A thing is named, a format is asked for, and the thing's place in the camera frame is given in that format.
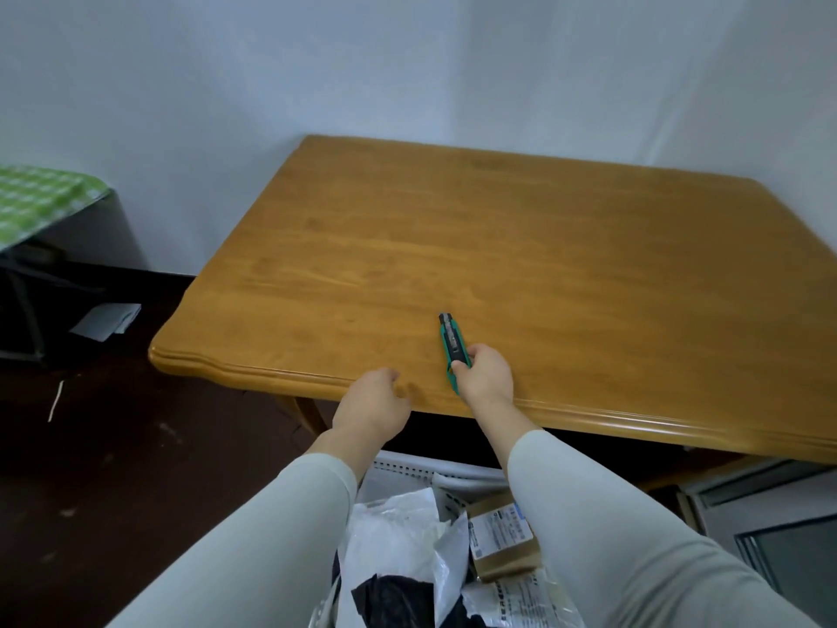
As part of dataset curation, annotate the person's left hand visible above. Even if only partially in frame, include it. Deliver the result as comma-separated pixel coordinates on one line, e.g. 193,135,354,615
331,367,413,445

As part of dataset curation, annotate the person's right hand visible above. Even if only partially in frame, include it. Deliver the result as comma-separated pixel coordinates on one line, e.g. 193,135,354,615
450,344,516,416

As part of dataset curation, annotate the green utility knife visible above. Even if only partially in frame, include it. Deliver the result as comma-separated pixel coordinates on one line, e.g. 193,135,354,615
437,312,473,394

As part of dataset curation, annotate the person's left forearm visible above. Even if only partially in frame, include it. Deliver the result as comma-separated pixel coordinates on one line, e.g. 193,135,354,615
108,425,393,628

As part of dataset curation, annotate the person's right forearm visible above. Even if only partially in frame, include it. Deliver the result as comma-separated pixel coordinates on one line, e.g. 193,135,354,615
467,397,821,628

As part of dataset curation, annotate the wooden table leg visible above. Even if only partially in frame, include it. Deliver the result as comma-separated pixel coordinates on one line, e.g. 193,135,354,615
278,395,332,439

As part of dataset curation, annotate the white plastic basket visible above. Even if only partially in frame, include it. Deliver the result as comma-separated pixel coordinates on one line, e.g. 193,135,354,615
356,450,511,512

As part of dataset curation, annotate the white plastic mailer bag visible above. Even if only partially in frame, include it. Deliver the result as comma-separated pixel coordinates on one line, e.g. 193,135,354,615
335,487,469,628

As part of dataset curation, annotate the brown cardboard parcel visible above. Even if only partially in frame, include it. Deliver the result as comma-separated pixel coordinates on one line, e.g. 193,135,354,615
466,490,542,583

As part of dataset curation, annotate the black plastic bag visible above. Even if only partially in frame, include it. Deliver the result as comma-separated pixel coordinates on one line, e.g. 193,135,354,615
350,574,488,628

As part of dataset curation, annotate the white labelled mailer bag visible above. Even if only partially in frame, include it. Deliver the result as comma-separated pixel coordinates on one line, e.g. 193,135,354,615
461,572,586,628

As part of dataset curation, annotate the white paper sheet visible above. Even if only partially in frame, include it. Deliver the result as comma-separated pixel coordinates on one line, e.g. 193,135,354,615
68,303,143,342

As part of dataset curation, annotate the green checkered tablecloth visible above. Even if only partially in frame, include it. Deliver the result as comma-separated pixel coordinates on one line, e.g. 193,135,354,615
0,164,112,253

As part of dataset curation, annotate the grey metal window frame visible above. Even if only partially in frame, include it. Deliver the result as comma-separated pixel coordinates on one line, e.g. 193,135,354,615
680,459,837,628

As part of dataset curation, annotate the black folding table frame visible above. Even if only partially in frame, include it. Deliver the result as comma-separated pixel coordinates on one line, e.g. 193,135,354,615
0,240,105,368

